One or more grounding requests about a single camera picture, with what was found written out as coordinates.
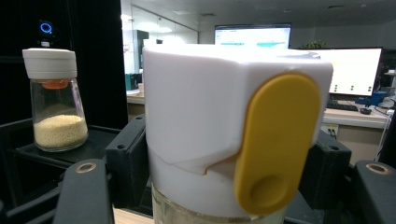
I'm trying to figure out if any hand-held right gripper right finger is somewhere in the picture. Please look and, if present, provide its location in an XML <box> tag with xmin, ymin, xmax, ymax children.
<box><xmin>298</xmin><ymin>131</ymin><xmax>353</xmax><ymax>211</ymax></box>

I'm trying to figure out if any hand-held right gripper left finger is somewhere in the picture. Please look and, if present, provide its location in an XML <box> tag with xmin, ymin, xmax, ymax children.
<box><xmin>105</xmin><ymin>113</ymin><xmax>153</xmax><ymax>210</ymax></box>

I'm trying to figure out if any black metal two-tier shelf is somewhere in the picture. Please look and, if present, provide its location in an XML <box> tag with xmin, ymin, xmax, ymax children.
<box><xmin>0</xmin><ymin>117</ymin><xmax>148</xmax><ymax>219</ymax></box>

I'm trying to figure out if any glass seasoning jar orange flap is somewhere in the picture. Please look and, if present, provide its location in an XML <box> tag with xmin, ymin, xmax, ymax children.
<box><xmin>21</xmin><ymin>47</ymin><xmax>90</xmax><ymax>153</ymax></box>

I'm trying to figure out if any black keyboard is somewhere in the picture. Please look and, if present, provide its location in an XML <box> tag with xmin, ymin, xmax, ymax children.
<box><xmin>326</xmin><ymin>100</ymin><xmax>360</xmax><ymax>113</ymax></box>

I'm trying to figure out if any white-screen computer monitor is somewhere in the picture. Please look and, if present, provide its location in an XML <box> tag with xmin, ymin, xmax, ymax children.
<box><xmin>297</xmin><ymin>47</ymin><xmax>383</xmax><ymax>97</ymax></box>

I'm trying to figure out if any black curtain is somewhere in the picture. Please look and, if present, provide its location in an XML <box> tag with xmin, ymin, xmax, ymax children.
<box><xmin>0</xmin><ymin>0</ymin><xmax>129</xmax><ymax>131</ymax></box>

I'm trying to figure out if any green plant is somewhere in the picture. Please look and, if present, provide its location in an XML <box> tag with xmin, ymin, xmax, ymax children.
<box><xmin>301</xmin><ymin>39</ymin><xmax>329</xmax><ymax>50</ymax></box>

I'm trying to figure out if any wide computer monitor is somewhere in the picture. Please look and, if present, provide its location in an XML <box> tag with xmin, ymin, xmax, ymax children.
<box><xmin>214</xmin><ymin>22</ymin><xmax>292</xmax><ymax>49</ymax></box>

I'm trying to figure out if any white wall power outlet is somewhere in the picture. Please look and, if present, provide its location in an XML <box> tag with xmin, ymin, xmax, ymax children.
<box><xmin>322</xmin><ymin>123</ymin><xmax>340</xmax><ymax>138</ymax></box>

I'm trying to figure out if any black device blue ring light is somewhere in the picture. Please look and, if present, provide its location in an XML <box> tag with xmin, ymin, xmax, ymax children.
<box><xmin>35</xmin><ymin>19</ymin><xmax>57</xmax><ymax>49</ymax></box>

